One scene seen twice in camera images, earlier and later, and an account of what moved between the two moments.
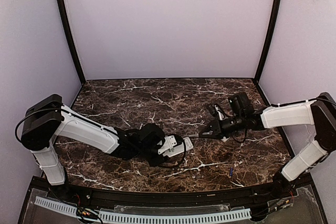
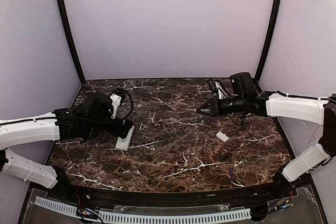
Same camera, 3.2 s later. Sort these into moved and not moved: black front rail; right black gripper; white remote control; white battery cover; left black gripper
Moved: left black gripper; white remote control; right black gripper
Not moved: white battery cover; black front rail
